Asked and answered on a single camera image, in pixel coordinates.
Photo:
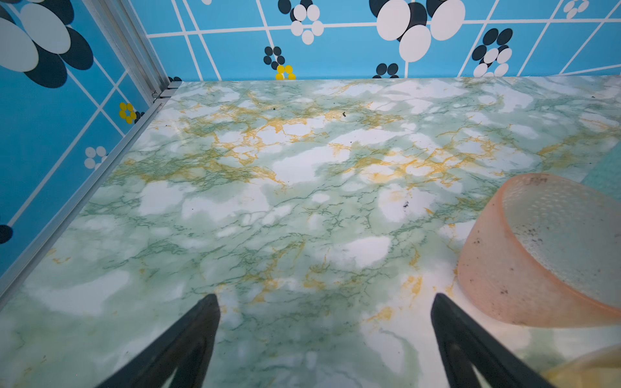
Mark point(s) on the short yellow cup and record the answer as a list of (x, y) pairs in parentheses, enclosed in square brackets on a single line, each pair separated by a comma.
[(596, 369)]

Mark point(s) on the teal dimpled tall cup rear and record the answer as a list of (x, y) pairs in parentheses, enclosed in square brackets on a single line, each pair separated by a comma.
[(605, 177)]

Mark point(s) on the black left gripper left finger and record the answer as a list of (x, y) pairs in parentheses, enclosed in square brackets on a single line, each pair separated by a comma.
[(180, 356)]

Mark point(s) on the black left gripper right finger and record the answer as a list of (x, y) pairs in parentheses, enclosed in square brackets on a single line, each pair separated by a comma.
[(467, 351)]

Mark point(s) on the short pink dimpled cup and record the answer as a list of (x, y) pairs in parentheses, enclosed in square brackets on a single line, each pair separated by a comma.
[(545, 253)]

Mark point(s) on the aluminium corner post left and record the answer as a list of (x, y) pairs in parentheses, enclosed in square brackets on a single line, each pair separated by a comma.
[(118, 22)]

